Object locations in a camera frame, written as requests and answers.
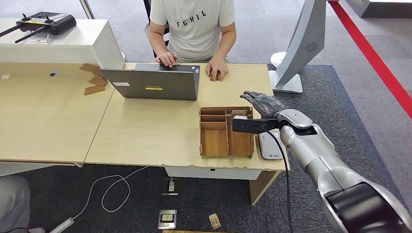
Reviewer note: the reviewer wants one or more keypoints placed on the wooden desk leg panel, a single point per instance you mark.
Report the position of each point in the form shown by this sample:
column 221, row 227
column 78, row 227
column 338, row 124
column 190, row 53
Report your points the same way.
column 260, row 188

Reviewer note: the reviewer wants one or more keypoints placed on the white under-desk drawer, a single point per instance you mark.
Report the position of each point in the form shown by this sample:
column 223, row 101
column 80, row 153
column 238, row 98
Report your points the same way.
column 225, row 173

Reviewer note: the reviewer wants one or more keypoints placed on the wooden desk organizer tray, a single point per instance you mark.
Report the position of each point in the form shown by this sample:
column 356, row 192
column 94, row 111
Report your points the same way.
column 214, row 143

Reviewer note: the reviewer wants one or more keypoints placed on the person's right forearm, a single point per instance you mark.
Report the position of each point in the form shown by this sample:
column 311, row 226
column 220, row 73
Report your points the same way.
column 157, row 41

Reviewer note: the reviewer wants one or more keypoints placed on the person's left hand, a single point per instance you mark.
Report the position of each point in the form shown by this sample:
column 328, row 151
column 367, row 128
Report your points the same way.
column 217, row 67

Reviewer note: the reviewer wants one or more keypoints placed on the clear acrylic stand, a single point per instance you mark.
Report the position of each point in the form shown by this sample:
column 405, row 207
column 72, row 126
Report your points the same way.
column 40, row 38

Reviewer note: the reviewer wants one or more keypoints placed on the small white object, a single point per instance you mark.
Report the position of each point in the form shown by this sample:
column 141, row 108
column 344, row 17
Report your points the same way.
column 5, row 77

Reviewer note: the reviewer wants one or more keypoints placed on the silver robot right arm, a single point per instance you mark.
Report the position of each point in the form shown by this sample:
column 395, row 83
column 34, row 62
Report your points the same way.
column 309, row 148

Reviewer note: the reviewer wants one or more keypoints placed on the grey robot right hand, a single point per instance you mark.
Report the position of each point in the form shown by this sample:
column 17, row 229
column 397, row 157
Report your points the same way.
column 267, row 104

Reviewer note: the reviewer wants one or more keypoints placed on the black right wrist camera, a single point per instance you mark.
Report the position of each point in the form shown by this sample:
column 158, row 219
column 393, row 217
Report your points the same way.
column 248, row 126

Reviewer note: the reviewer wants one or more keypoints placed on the silver floor socket box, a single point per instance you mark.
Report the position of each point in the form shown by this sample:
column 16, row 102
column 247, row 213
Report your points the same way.
column 167, row 219

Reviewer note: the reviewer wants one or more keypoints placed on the grey platform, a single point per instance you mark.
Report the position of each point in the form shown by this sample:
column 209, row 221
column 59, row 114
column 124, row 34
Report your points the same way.
column 386, row 11

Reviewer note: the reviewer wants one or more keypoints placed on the white plug adapter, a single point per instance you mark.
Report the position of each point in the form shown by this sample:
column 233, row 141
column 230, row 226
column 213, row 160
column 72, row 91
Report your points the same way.
column 171, row 186

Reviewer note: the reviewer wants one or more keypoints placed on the patterned card on floor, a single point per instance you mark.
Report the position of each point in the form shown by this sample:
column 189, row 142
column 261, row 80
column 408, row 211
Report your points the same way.
column 214, row 222

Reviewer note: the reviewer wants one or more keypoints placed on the white round base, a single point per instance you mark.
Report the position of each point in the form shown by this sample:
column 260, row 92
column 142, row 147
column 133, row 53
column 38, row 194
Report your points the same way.
column 277, row 59

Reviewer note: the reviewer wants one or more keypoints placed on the black remote controller with antennas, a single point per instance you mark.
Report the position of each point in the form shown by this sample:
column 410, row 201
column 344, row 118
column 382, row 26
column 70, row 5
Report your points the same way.
column 54, row 22

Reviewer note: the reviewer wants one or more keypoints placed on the metal pole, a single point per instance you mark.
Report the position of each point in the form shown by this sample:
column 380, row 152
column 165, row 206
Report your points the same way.
column 87, row 9

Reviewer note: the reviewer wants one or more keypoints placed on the red barrier strip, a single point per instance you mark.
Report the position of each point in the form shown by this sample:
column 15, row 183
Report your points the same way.
column 370, row 54

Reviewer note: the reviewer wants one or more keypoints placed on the person's right hand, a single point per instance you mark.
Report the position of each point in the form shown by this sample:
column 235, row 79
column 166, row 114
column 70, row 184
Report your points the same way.
column 166, row 59

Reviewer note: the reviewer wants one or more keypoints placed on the person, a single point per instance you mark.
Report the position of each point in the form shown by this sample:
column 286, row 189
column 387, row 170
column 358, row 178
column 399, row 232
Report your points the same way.
column 196, row 35

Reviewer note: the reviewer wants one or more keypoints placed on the person's left forearm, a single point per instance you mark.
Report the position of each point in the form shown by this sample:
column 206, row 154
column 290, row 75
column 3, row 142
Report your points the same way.
column 227, row 45

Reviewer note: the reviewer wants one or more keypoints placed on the grey kiosk stand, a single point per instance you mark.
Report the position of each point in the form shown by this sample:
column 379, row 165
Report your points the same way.
column 305, row 32

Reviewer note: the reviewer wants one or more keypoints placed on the grey desk grommet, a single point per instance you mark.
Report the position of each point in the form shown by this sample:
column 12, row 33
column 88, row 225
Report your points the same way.
column 55, row 73

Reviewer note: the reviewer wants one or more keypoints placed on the brown cardboard piece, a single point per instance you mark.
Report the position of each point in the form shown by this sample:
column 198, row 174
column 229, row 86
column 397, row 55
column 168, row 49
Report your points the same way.
column 98, row 73
column 95, row 90
column 89, row 68
column 98, row 81

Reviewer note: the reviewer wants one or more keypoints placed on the grey white card reader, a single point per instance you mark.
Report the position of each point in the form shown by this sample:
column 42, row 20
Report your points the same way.
column 268, row 148

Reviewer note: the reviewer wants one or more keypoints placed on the white power strip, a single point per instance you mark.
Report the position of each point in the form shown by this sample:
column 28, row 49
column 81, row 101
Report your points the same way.
column 62, row 225

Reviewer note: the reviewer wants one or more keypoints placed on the white desk frame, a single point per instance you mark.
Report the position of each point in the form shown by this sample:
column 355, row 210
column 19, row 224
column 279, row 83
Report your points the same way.
column 19, row 168

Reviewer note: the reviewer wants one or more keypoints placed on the white cabinet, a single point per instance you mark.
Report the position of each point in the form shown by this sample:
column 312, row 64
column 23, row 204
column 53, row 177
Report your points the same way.
column 80, row 41

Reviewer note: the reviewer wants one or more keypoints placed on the person's leg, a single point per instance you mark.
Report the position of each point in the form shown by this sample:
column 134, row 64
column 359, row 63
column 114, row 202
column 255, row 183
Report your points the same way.
column 13, row 205

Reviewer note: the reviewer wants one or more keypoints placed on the grey laptop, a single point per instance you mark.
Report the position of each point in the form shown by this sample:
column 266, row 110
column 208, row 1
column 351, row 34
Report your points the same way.
column 154, row 85

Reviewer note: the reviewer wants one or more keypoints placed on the dark floor outlet plate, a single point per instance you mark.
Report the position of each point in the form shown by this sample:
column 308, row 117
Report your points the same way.
column 164, row 189

